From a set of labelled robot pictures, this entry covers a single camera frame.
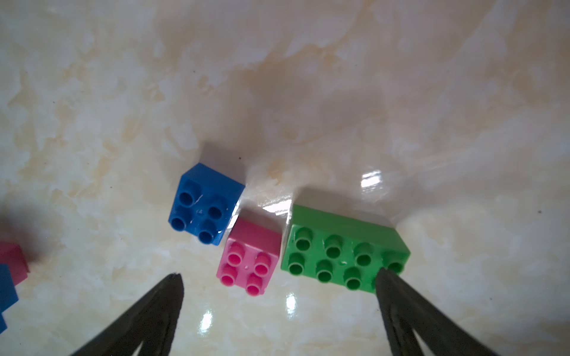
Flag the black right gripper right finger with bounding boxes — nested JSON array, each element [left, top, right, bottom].
[[376, 268, 496, 355]]

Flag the green lego brick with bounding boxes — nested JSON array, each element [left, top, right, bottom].
[[281, 204, 411, 293]]

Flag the pink small lego brick top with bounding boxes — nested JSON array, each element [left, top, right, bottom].
[[0, 242, 30, 286]]

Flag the pink lego brick lower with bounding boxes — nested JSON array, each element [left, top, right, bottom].
[[216, 217, 282, 297]]

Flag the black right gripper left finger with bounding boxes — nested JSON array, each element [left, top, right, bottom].
[[74, 274, 184, 355]]

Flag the blue small lego brick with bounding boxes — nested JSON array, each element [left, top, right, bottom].
[[169, 163, 245, 246]]

